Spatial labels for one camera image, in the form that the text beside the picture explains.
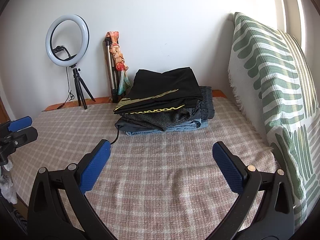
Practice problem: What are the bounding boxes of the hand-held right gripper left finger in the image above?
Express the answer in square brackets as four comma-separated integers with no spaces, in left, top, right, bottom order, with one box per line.
[27,139,112,240]

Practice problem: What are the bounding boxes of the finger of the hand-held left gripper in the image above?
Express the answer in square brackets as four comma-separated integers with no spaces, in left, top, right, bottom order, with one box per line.
[0,116,33,133]
[0,127,39,153]

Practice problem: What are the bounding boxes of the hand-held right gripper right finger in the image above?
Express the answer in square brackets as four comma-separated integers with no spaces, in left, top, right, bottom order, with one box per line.
[212,141,296,240]

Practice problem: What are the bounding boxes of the black pants with yellow print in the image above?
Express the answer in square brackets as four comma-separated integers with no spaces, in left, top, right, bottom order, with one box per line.
[113,67,204,116]

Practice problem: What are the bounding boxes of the folded grey pants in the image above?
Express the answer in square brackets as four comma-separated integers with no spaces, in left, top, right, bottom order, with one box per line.
[115,107,201,132]

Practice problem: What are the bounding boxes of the folded blue jeans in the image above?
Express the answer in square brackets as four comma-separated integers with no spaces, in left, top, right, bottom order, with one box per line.
[125,119,209,136]

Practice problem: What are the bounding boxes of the pink checked blanket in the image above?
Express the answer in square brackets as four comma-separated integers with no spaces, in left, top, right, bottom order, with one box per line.
[9,96,278,240]

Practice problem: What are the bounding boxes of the person's dark striped clothing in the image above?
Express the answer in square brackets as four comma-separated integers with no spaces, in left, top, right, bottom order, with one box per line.
[9,204,28,240]

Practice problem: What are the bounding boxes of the dark grey elastic waist shorts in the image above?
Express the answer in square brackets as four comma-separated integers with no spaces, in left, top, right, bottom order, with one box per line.
[198,85,215,120]

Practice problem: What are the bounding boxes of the black gooseneck phone holder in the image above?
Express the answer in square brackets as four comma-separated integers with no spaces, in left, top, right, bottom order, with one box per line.
[53,45,73,58]

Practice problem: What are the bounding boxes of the green white patterned pillow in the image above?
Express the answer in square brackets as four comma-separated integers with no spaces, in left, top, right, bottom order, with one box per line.
[227,12,320,232]

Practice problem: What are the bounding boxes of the folded silver tripod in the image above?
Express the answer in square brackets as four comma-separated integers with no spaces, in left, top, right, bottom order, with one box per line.
[102,37,127,103]

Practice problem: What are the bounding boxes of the folded tripod with colourful scarf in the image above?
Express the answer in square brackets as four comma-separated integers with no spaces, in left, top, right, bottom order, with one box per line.
[106,31,132,97]

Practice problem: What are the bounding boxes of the green striped pillow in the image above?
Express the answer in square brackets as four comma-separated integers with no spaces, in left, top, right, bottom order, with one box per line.
[282,29,320,155]

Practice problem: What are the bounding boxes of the window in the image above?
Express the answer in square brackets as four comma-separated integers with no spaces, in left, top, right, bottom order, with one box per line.
[274,0,320,56]

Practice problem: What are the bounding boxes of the black ring light cable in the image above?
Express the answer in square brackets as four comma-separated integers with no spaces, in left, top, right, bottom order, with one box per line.
[56,67,76,110]

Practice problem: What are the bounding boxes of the black ring light tripod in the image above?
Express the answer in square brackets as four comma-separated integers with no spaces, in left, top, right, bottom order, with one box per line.
[70,65,96,110]

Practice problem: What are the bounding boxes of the white ring light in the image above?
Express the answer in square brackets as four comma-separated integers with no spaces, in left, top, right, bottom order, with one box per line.
[45,14,90,68]

